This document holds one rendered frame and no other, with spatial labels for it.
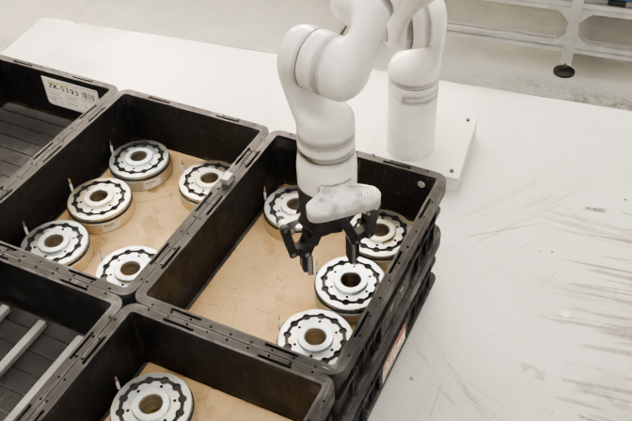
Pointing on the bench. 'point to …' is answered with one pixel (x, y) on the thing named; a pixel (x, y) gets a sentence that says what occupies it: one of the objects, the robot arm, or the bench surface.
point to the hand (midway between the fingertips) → (329, 257)
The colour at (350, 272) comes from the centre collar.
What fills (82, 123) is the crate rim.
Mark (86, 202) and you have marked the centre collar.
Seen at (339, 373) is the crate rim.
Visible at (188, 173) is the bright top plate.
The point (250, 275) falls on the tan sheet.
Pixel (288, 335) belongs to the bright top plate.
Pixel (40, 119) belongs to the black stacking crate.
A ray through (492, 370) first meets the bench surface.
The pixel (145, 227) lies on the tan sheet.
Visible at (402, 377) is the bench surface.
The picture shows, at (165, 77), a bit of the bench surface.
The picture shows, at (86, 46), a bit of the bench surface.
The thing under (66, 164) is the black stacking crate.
